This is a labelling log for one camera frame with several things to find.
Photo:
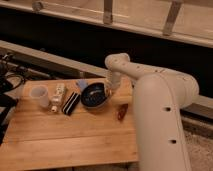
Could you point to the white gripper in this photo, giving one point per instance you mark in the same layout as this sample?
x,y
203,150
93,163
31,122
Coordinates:
x,y
113,80

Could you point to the dark ceramic bowl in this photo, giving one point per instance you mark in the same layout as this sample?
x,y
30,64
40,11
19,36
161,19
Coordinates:
x,y
94,95

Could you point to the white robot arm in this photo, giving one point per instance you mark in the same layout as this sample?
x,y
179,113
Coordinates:
x,y
158,96

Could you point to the red brown small object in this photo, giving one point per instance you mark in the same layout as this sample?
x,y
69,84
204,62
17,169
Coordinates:
x,y
122,111

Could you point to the black striped box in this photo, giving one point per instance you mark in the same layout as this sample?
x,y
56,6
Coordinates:
x,y
71,103

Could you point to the white tube bottle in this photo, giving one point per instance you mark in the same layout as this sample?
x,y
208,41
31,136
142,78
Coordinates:
x,y
58,97

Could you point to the translucent plastic cup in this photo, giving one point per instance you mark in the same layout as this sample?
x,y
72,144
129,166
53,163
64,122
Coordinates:
x,y
40,95

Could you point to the wooden board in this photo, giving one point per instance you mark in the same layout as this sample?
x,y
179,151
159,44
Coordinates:
x,y
37,138

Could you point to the round metal knob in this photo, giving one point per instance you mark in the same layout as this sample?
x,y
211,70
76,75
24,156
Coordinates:
x,y
37,6

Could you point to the metal bracket centre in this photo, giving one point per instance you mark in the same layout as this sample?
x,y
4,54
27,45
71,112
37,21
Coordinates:
x,y
108,12

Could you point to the metal bracket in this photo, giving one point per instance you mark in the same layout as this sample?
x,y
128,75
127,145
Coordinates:
x,y
172,16
108,12

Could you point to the metal bracket right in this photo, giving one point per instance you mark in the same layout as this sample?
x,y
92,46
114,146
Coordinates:
x,y
172,16

